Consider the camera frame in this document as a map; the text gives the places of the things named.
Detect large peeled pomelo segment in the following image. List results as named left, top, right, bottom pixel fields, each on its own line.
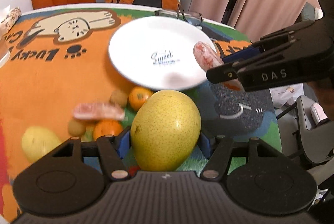
left=193, top=42, right=244, bottom=91

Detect red small fruit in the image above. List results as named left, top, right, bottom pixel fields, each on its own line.
left=127, top=166, right=141, bottom=177

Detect orange mandarin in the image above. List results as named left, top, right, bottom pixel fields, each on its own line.
left=93, top=120, right=123, bottom=141
left=129, top=86, right=153, bottom=112

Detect large yellow-green pear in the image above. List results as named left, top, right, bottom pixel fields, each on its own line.
left=130, top=89, right=201, bottom=171

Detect smaller yellow pear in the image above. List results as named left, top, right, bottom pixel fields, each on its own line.
left=21, top=126, right=62, bottom=163

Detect white plastic bags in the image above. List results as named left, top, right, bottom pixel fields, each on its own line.
left=269, top=83, right=304, bottom=109

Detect dark-framed eyeglasses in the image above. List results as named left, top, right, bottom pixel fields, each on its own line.
left=154, top=9, right=203, bottom=26

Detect white round plate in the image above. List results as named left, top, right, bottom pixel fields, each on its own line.
left=108, top=16, right=215, bottom=91

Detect grey sofa with cushions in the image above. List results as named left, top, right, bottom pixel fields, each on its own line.
left=294, top=2, right=334, bottom=170

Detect colourful cat table mat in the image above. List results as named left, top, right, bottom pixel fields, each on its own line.
left=0, top=6, right=284, bottom=223

